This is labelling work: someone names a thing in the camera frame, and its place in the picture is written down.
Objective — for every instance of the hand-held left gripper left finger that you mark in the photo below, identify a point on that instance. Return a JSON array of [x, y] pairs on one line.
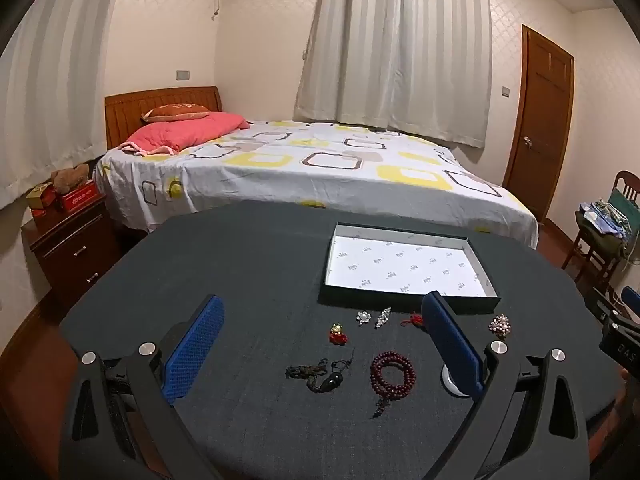
[[192, 350]]

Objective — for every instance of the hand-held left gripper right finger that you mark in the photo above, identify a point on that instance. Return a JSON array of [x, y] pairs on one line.
[[450, 340]]

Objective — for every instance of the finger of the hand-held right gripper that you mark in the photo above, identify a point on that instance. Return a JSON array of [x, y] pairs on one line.
[[632, 299], [602, 305]]

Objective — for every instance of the white jade bangle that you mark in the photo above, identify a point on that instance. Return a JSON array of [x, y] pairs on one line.
[[450, 385]]

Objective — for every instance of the rhinestone leaf brooch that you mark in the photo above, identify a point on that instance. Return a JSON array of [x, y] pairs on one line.
[[383, 317]]

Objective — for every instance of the silver pearl flower brooch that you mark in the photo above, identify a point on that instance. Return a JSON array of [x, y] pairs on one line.
[[363, 317]]

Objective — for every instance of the white-lined shallow box tray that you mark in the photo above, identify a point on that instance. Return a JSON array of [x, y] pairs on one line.
[[400, 265]]

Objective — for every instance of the red knot tassel charm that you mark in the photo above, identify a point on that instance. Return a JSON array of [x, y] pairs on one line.
[[415, 320]]

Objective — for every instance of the pearl cluster brooch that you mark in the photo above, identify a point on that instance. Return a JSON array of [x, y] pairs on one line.
[[500, 324]]

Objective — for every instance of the pile of clothes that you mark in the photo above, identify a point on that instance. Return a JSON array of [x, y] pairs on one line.
[[600, 225]]

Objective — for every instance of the red and gold charm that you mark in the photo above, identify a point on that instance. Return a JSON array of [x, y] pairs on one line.
[[338, 336]]

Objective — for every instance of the wooden chair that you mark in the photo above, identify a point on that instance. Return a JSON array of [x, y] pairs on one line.
[[627, 185]]

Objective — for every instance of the wooden nightstand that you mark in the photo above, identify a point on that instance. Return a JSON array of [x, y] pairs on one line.
[[75, 250]]

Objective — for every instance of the red gift box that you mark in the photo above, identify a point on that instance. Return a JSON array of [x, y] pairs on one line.
[[77, 199]]

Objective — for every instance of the brown wooden door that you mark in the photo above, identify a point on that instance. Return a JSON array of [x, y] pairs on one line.
[[542, 120]]

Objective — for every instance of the bed with patterned sheet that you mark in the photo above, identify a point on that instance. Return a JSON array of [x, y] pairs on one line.
[[325, 180]]

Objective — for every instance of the brown plush toy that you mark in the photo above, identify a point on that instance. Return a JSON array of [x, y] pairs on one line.
[[70, 177]]

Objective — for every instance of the gold and red box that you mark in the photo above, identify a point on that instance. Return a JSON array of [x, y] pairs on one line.
[[39, 196]]

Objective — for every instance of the pink pillow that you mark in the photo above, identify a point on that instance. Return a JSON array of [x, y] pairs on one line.
[[190, 130]]

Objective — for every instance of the brown cushion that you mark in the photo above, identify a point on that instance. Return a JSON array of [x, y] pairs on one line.
[[175, 111]]

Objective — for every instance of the wooden headboard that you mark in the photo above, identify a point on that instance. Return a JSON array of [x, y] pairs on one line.
[[125, 110]]

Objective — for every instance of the white window curtain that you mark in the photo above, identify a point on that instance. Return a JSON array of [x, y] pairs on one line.
[[395, 45]]

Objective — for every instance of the sheer white side curtain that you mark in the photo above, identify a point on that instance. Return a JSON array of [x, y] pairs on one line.
[[50, 85]]

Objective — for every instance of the grey wall switch panel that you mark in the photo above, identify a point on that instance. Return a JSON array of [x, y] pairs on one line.
[[183, 75]]

